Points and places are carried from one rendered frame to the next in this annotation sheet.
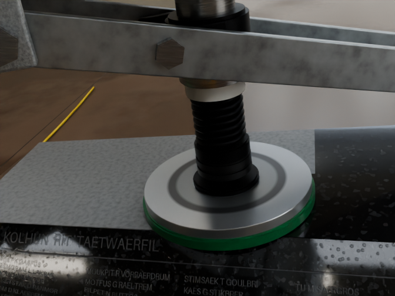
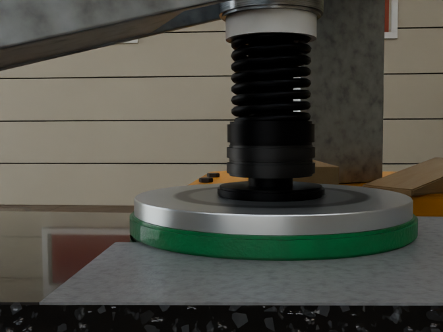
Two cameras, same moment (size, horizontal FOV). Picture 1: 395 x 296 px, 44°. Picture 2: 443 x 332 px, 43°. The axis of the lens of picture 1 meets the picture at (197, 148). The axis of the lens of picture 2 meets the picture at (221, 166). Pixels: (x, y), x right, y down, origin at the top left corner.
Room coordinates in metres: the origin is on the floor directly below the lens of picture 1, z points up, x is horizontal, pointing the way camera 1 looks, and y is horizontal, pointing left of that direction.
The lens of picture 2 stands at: (0.96, -0.16, 0.88)
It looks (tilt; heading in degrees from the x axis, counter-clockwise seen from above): 4 degrees down; 168
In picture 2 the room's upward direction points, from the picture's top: straight up
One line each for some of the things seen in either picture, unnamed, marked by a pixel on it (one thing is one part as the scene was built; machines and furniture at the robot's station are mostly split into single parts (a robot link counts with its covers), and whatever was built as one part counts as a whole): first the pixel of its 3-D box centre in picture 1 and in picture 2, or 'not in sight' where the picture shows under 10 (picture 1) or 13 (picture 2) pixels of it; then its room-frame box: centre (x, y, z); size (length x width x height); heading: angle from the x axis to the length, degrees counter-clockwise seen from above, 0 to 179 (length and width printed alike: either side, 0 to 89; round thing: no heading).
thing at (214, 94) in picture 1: (213, 76); (270, 16); (0.54, -0.03, 0.97); 0.07 x 0.07 x 0.04
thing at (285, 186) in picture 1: (226, 182); (270, 202); (0.54, -0.03, 0.82); 0.21 x 0.21 x 0.01
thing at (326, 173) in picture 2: not in sight; (293, 178); (0.11, 0.13, 0.81); 0.20 x 0.10 x 0.05; 170
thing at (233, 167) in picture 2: (224, 164); (270, 167); (0.54, -0.03, 0.85); 0.07 x 0.07 x 0.01
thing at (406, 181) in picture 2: not in sight; (424, 174); (0.10, 0.37, 0.80); 0.20 x 0.10 x 0.05; 113
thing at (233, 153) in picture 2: (223, 155); (270, 152); (0.54, -0.03, 0.86); 0.07 x 0.07 x 0.01
